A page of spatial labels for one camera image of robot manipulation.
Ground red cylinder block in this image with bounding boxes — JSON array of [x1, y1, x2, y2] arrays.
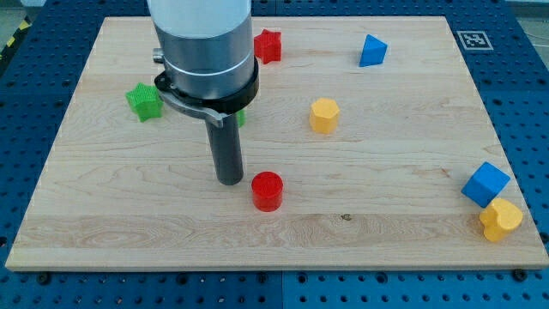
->
[[251, 171, 284, 212]]

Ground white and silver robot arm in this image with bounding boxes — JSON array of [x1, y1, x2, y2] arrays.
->
[[148, 0, 258, 128]]

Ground yellow heart block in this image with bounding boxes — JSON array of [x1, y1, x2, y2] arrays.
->
[[479, 197, 523, 242]]

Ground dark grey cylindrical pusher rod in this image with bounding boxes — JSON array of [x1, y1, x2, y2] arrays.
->
[[206, 114, 244, 185]]

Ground green block behind rod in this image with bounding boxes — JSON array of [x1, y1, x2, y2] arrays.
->
[[237, 109, 246, 128]]

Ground yellow hexagon block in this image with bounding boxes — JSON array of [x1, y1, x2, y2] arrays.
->
[[309, 98, 340, 134]]

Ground light wooden board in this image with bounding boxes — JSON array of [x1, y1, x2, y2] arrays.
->
[[6, 16, 548, 272]]

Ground red star block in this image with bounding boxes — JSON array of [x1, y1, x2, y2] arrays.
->
[[254, 29, 282, 64]]

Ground green star block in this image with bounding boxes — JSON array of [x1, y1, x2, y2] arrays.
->
[[125, 82, 163, 122]]

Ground blue triangle block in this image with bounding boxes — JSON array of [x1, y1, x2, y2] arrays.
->
[[359, 34, 388, 67]]

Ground blue cube block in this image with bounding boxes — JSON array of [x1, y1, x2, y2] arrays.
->
[[462, 161, 510, 208]]

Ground black and white fiducial tag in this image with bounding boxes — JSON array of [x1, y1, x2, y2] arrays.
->
[[456, 30, 493, 51]]

